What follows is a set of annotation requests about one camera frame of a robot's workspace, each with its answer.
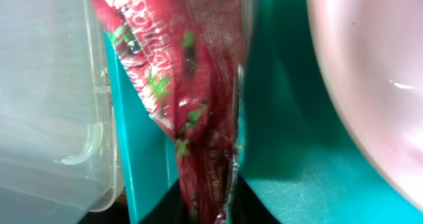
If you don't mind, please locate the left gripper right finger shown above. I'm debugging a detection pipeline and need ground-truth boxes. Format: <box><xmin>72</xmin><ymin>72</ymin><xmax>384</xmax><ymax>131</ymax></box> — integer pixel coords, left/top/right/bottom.
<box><xmin>231</xmin><ymin>176</ymin><xmax>280</xmax><ymax>224</ymax></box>

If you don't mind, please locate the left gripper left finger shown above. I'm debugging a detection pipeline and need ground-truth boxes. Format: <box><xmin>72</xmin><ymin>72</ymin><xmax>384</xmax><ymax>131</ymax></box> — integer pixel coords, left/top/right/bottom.
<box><xmin>139</xmin><ymin>181</ymin><xmax>184</xmax><ymax>224</ymax></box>

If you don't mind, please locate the red snack wrapper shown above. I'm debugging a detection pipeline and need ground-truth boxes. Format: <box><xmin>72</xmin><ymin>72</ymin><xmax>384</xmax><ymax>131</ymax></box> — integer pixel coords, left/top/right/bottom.
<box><xmin>89</xmin><ymin>0</ymin><xmax>257</xmax><ymax>224</ymax></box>

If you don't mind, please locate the teal serving tray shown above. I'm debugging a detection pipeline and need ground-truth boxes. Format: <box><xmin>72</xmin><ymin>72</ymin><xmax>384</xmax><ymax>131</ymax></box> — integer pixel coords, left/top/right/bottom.
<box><xmin>106</xmin><ymin>0</ymin><xmax>422</xmax><ymax>223</ymax></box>

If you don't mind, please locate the clear plastic bin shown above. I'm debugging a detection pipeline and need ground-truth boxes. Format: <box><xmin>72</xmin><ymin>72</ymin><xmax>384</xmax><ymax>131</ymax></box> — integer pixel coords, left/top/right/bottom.
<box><xmin>1</xmin><ymin>0</ymin><xmax>124</xmax><ymax>223</ymax></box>

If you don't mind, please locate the pink plate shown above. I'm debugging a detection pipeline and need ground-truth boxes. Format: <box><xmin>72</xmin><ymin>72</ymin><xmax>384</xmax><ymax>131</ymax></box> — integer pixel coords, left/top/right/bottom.
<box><xmin>307</xmin><ymin>0</ymin><xmax>422</xmax><ymax>209</ymax></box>

